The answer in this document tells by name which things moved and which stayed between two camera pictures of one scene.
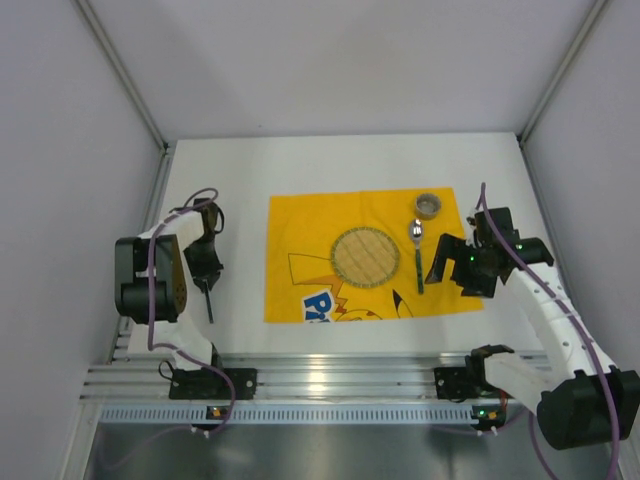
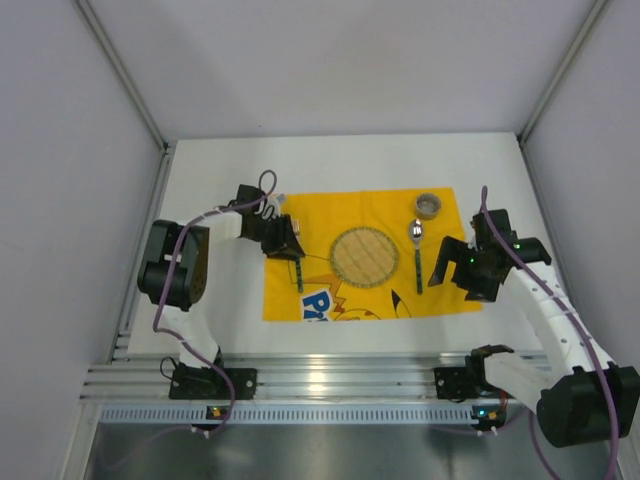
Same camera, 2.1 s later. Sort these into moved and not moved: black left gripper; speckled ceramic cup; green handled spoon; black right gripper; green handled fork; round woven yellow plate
Moved: black left gripper; green handled fork
Not moved: black right gripper; round woven yellow plate; green handled spoon; speckled ceramic cup
